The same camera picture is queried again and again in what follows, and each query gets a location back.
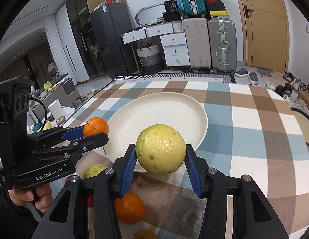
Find grey slipper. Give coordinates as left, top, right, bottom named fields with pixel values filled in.
left=235, top=68, right=249, bottom=78
left=248, top=72, right=259, bottom=86

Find black refrigerator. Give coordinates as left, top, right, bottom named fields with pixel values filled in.
left=90, top=3, right=137, bottom=78

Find small orange mandarin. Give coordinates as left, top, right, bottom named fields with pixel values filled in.
left=83, top=117, right=109, bottom=137

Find cream round plate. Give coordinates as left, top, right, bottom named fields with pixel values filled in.
left=103, top=92, right=208, bottom=162

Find wooden door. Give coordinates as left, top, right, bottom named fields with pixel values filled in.
left=238, top=0, right=289, bottom=73

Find yellow green guava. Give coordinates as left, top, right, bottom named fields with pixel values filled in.
left=136, top=124, right=186, bottom=176

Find woven laundry basket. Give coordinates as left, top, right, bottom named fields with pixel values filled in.
left=136, top=43, right=164, bottom=74

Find beige suitcase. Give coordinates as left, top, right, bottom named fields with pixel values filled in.
left=183, top=18, right=212, bottom=69

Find white drawer desk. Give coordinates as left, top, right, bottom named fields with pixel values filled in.
left=122, top=21, right=190, bottom=67

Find left hand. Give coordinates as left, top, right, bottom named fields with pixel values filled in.
left=8, top=183, right=53, bottom=213

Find red cherry tomato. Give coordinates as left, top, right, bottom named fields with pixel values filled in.
left=64, top=175, right=73, bottom=184
left=88, top=196, right=94, bottom=208

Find yellow black box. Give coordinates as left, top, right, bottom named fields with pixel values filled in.
left=210, top=10, right=230, bottom=20

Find stacked shoe boxes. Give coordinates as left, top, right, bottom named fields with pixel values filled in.
left=204, top=0, right=226, bottom=11

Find silver grey suitcase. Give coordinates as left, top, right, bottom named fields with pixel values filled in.
left=207, top=19, right=237, bottom=75

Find large orange mandarin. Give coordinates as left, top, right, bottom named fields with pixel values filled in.
left=114, top=193, right=146, bottom=225

